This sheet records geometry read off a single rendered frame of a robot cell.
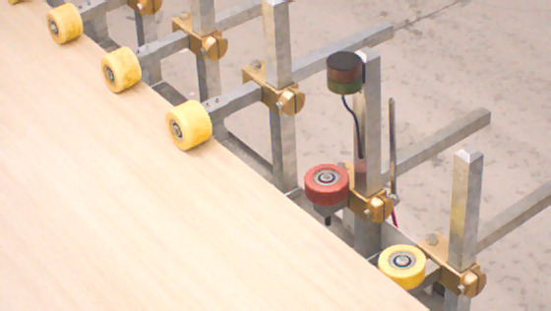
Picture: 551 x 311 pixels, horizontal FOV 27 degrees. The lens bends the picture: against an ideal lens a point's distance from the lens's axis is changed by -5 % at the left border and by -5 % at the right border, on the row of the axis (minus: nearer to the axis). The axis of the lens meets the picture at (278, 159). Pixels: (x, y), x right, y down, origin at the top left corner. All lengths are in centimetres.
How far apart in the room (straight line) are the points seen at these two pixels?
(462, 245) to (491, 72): 211
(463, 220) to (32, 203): 78
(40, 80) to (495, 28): 219
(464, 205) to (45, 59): 105
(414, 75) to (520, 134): 47
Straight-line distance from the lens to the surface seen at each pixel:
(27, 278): 202
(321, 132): 374
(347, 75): 194
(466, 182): 188
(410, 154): 226
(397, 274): 194
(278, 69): 221
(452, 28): 426
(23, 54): 259
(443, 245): 206
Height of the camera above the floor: 225
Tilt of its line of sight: 38 degrees down
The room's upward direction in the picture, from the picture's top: 4 degrees counter-clockwise
